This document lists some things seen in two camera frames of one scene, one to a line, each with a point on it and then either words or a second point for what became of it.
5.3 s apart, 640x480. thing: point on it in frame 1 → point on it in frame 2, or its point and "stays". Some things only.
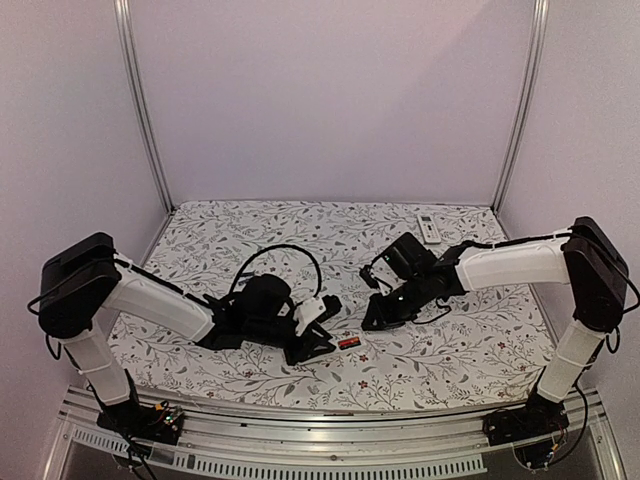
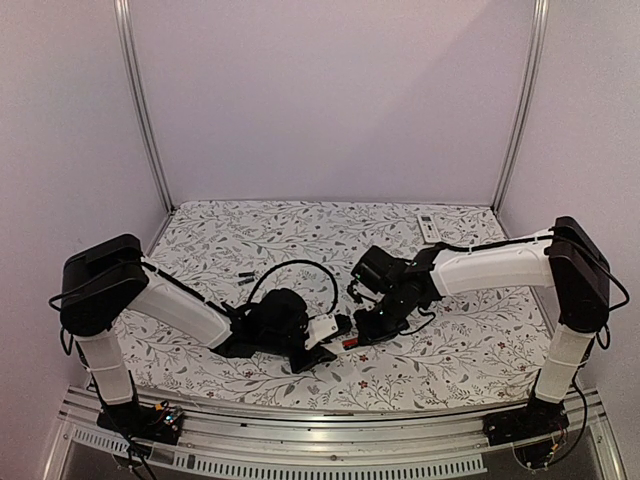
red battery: (348, 341) stays
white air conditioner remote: (429, 230) stays
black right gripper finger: (388, 312) → (372, 327)
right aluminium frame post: (540, 24) stays
